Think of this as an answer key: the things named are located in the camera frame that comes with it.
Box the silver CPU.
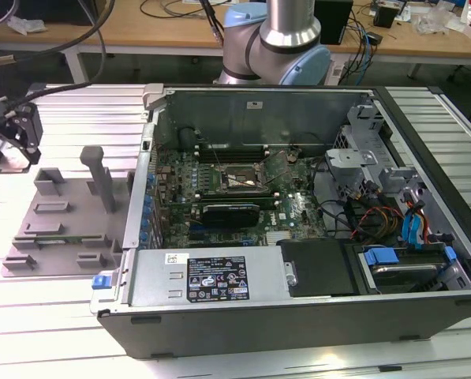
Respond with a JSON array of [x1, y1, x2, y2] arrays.
[[0, 148, 28, 174]]

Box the metal socket cover frame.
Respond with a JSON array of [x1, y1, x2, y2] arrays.
[[258, 152, 294, 185]]

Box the CPU socket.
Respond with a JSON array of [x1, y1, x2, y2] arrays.
[[217, 161, 266, 193]]

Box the crumpled white plastic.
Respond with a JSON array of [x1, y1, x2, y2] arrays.
[[5, 9, 47, 36]]

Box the grey parts rack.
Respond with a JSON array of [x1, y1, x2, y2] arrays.
[[1, 144, 136, 278]]

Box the large black box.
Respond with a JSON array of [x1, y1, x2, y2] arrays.
[[0, 0, 107, 27]]

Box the wooden desk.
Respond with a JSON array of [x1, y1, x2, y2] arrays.
[[0, 0, 471, 78]]

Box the grey power supply unit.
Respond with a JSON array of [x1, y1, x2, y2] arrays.
[[126, 248, 291, 309]]

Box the black RAM slot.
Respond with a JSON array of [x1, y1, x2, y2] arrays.
[[197, 148, 268, 155], [196, 193, 278, 200], [196, 197, 279, 204], [198, 144, 267, 151], [197, 152, 269, 159], [197, 201, 279, 208], [197, 156, 270, 163], [195, 189, 278, 196]]

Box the black graphics card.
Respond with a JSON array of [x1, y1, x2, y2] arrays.
[[201, 202, 262, 230]]

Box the green motherboard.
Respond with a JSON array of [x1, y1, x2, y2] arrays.
[[154, 145, 327, 250]]

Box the black grey PC case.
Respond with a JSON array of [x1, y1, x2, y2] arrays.
[[88, 81, 471, 361]]

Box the grey metal drive cage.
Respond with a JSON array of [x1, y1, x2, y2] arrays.
[[323, 148, 380, 190]]

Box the tall black box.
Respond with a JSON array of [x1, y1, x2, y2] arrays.
[[320, 0, 354, 45]]

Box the blue disk carrier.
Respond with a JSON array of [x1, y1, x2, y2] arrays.
[[364, 245, 456, 270]]

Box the small black box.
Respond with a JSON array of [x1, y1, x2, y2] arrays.
[[372, 2, 396, 28]]

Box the hard disk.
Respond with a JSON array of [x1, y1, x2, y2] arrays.
[[371, 263, 444, 294]]

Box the clear plastic bags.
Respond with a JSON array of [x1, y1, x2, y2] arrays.
[[414, 6, 471, 36]]

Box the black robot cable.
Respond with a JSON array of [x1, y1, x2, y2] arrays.
[[4, 81, 92, 107]]

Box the black cable bundle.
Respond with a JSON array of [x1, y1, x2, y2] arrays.
[[312, 157, 364, 240]]

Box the red orange wire bundle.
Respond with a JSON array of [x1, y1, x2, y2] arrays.
[[351, 205, 405, 240]]

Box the blue flat wire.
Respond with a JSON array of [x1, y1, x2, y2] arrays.
[[414, 208, 430, 250], [401, 212, 417, 249]]

